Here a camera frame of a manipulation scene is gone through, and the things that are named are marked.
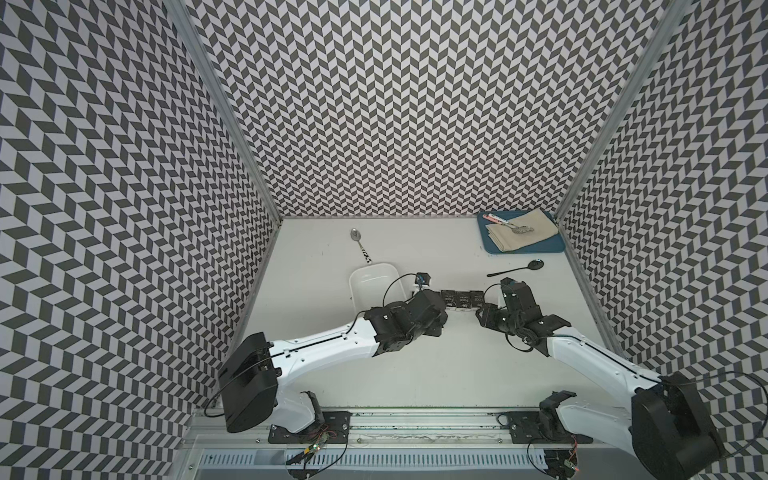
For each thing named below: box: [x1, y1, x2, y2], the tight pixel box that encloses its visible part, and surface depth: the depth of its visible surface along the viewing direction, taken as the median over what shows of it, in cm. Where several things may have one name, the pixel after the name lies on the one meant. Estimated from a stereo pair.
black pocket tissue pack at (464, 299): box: [456, 290, 472, 309], surface depth 96 cm
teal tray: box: [477, 210, 566, 255], surface depth 111 cm
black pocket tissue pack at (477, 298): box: [470, 290, 484, 308], surface depth 96 cm
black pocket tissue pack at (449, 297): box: [441, 290, 457, 307], surface depth 96 cm
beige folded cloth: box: [485, 208, 558, 252], surface depth 115 cm
